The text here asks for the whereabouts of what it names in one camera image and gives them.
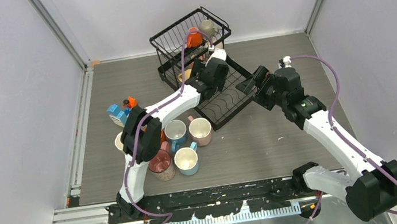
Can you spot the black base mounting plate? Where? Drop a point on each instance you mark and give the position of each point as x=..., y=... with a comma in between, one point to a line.
x=214, y=201

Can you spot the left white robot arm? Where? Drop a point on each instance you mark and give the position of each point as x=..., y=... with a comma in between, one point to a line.
x=141, y=136

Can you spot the yellow mug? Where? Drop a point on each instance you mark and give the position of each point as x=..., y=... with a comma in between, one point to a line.
x=185, y=75

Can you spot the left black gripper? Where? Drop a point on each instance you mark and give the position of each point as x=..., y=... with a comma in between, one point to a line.
x=221, y=81

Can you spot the small blue toy block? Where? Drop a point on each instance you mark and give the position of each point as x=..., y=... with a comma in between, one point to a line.
x=118, y=116

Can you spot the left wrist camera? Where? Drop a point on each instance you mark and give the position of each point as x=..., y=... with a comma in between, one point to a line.
x=216, y=54

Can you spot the light blue faceted mug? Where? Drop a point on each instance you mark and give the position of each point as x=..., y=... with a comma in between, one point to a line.
x=186, y=159

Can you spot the beige grey cup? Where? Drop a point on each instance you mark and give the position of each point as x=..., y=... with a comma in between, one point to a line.
x=208, y=27

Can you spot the yellow-green faceted mug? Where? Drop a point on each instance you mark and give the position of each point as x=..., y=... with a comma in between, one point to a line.
x=118, y=143

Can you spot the small orange cup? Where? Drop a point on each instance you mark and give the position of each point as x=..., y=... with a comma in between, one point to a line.
x=194, y=38

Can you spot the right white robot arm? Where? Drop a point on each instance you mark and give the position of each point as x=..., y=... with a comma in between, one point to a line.
x=369, y=185

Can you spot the pink patterned mug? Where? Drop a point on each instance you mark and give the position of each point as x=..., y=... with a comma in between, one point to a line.
x=161, y=165

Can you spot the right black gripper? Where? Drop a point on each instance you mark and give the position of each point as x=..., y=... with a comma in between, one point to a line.
x=247, y=86

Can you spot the light pink faceted mug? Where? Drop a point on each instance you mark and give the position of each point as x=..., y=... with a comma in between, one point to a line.
x=200, y=130

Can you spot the large orange mug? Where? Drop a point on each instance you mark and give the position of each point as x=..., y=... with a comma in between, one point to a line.
x=163, y=137

